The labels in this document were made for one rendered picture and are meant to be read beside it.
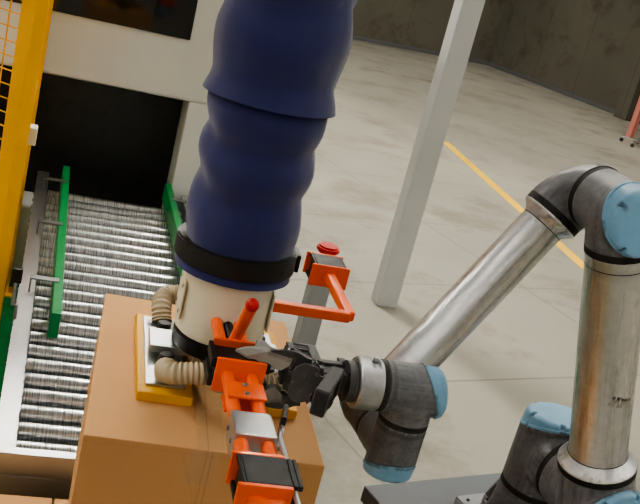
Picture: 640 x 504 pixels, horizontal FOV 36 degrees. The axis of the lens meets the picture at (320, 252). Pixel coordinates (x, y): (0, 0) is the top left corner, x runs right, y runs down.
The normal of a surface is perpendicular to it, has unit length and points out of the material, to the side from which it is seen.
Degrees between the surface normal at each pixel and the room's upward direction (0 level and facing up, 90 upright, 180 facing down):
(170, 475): 89
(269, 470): 0
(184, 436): 1
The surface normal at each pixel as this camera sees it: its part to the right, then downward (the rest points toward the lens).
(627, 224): 0.31, 0.26
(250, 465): 0.23, -0.92
